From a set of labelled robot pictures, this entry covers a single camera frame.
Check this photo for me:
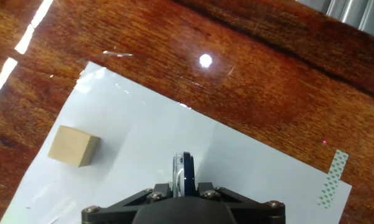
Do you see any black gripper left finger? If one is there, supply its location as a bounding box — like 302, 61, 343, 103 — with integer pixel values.
82, 182, 172, 224

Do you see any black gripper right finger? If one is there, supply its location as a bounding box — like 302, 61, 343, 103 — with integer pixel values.
197, 182, 286, 224

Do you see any green patterned tape strip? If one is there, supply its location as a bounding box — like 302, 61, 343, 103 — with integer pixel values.
316, 149, 350, 210

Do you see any clear tape piece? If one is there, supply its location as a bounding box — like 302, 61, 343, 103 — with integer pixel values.
102, 50, 134, 58

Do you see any wooden cube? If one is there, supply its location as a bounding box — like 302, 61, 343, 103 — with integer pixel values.
47, 124, 101, 168

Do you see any white paper sheet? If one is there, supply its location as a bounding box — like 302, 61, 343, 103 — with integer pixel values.
0, 61, 353, 224

